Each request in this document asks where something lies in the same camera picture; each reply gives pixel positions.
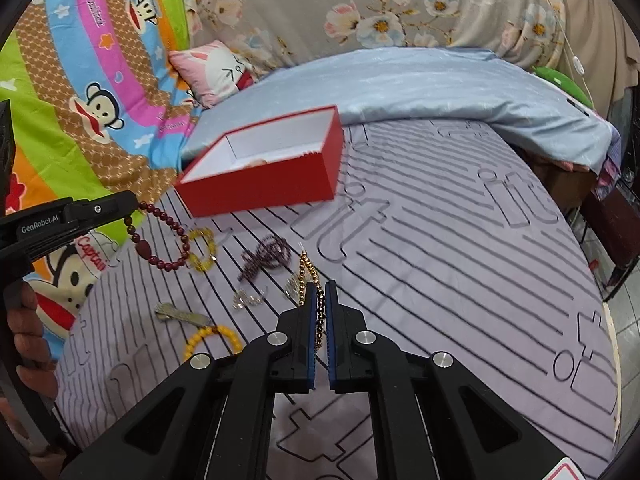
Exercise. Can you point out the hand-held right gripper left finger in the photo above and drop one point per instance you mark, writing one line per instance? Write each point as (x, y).
(314, 320)

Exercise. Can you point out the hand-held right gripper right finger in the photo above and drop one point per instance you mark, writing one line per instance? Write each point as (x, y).
(331, 320)

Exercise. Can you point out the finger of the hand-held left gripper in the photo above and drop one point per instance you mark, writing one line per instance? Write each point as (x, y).
(110, 206)

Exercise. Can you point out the silver pendant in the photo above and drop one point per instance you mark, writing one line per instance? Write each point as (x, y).
(291, 290)

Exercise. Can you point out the silver hook earring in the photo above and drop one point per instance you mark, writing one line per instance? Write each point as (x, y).
(245, 301)

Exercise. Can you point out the silver wrist watch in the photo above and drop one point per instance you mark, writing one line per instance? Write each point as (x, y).
(180, 315)

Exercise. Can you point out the red cardboard box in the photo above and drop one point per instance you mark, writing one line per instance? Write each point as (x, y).
(260, 190)

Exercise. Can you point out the person's left hand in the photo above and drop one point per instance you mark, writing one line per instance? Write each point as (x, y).
(27, 332)

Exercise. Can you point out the colourful cartoon monkey blanket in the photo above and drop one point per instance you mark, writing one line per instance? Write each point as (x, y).
(100, 60)

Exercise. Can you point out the pink bunny pillow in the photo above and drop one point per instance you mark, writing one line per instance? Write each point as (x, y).
(215, 72)

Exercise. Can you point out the light blue pillow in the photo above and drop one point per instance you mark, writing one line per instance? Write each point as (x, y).
(400, 85)

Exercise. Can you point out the dark wooden cabinet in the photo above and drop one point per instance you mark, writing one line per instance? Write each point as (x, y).
(617, 230)

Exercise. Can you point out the green plush toy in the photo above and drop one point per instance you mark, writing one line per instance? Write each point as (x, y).
(562, 82)

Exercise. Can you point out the beige curtain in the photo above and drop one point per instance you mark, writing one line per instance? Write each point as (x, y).
(600, 20)

